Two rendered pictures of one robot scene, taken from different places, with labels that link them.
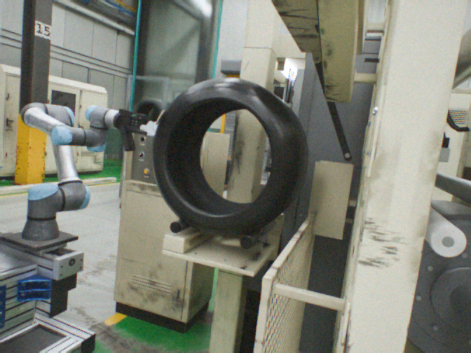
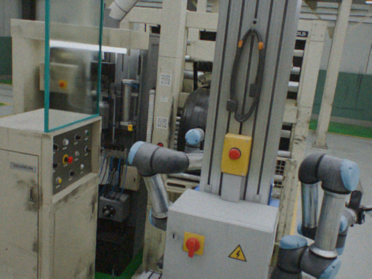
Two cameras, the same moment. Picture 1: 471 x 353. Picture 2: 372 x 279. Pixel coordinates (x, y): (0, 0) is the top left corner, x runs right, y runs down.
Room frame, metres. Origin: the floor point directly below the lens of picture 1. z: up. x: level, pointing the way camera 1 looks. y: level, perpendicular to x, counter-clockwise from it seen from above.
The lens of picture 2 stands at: (1.77, 2.58, 1.75)
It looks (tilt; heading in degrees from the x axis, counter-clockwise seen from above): 14 degrees down; 264
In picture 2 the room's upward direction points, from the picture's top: 6 degrees clockwise
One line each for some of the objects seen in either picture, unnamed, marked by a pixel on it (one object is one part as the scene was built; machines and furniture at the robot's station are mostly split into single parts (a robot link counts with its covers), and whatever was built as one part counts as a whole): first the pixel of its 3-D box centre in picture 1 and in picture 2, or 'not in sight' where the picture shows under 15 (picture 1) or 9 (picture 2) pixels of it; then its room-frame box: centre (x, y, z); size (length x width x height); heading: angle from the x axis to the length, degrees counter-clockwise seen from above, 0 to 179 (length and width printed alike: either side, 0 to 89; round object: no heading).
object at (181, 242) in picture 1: (193, 233); (191, 185); (1.46, 0.15, 0.83); 0.36 x 0.09 x 0.06; 162
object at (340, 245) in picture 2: not in sight; (332, 240); (0.89, 1.02, 0.94); 0.11 x 0.08 x 0.11; 132
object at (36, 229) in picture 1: (41, 225); not in sight; (1.54, 0.84, 0.77); 0.15 x 0.15 x 0.10
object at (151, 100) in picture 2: not in sight; (151, 124); (1.75, -0.05, 1.19); 0.05 x 0.04 x 0.48; 72
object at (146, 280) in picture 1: (171, 222); (46, 223); (2.33, 0.40, 0.63); 0.56 x 0.41 x 1.27; 72
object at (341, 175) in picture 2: not in sight; (329, 220); (0.99, 1.13, 1.09); 0.15 x 0.12 x 0.55; 132
